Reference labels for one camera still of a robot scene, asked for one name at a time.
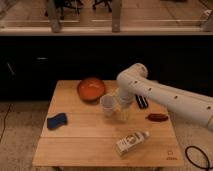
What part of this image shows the white ceramic cup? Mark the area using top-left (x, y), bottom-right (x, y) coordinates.
top-left (100, 95), bottom-right (116, 117)

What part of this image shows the wooden table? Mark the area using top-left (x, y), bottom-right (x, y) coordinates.
top-left (33, 80), bottom-right (183, 168)

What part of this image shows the black cable loop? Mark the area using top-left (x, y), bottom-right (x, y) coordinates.
top-left (184, 145), bottom-right (211, 170)

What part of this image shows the orange ceramic bowl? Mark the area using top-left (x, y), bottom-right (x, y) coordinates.
top-left (77, 77), bottom-right (106, 101)

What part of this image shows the black office chair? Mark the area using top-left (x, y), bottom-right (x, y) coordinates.
top-left (91, 0), bottom-right (113, 14)
top-left (54, 0), bottom-right (83, 20)

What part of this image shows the blue sponge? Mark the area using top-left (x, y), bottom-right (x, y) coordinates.
top-left (47, 113), bottom-right (68, 130)

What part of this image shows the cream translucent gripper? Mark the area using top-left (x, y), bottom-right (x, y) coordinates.
top-left (114, 97), bottom-right (129, 122)

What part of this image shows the black office chair left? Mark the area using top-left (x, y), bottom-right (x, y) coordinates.
top-left (54, 0), bottom-right (83, 20)

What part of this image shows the black cable on floor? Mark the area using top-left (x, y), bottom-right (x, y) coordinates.
top-left (0, 103), bottom-right (13, 142)

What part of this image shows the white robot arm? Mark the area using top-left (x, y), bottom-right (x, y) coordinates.
top-left (116, 63), bottom-right (213, 132)

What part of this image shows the black office chair right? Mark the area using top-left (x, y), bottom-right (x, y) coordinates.
top-left (91, 0), bottom-right (113, 14)

